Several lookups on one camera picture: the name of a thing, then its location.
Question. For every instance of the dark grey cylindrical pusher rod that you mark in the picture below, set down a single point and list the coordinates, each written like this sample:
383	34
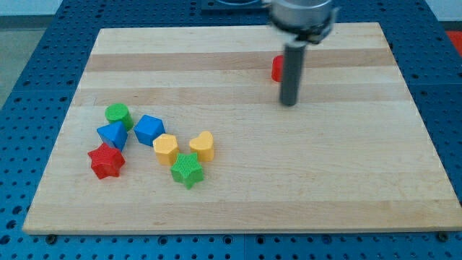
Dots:
293	60

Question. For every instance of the red cylinder block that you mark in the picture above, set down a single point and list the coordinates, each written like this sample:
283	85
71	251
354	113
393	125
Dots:
277	68

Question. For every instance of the wooden board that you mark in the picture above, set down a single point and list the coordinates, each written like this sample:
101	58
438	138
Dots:
352	156

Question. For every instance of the yellow heart block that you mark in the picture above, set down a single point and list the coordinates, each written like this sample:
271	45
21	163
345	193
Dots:
203	146

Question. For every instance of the yellow hexagon block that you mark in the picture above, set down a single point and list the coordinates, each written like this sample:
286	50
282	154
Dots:
166	149

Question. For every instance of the green star block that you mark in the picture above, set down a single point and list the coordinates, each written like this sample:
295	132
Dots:
187	170

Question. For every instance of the blue cube block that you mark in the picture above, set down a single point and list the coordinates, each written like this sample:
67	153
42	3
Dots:
148	129

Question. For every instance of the green cylinder block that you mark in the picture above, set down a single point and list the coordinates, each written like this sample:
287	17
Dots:
119	112

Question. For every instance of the blue triangle block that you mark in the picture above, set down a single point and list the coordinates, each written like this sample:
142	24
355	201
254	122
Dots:
114	135

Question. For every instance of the red star block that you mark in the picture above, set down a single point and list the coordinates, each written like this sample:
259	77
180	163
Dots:
106	161

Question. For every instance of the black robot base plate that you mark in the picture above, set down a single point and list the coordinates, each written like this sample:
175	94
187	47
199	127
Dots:
224	5

